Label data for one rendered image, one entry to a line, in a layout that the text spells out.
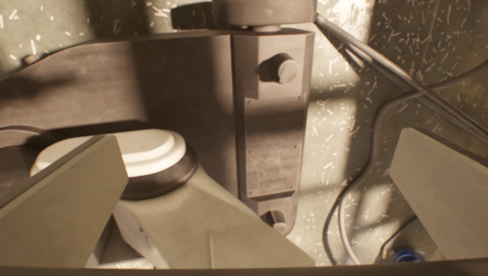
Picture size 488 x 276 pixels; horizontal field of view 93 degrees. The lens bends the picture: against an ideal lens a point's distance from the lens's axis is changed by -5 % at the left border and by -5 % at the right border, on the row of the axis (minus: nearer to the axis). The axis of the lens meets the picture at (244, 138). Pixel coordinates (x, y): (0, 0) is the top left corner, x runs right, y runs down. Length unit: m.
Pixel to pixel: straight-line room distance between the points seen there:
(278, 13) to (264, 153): 0.27
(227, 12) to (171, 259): 0.37
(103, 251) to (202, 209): 0.23
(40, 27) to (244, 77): 0.45
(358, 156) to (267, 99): 0.55
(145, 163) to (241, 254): 0.18
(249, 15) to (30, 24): 0.46
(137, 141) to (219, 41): 0.21
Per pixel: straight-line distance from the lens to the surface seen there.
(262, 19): 0.43
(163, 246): 0.29
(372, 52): 0.70
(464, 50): 1.03
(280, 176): 0.57
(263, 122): 0.48
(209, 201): 0.32
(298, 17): 0.45
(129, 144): 0.38
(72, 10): 0.66
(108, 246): 0.50
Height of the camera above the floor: 0.61
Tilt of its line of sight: 60 degrees down
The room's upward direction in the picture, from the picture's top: 157 degrees clockwise
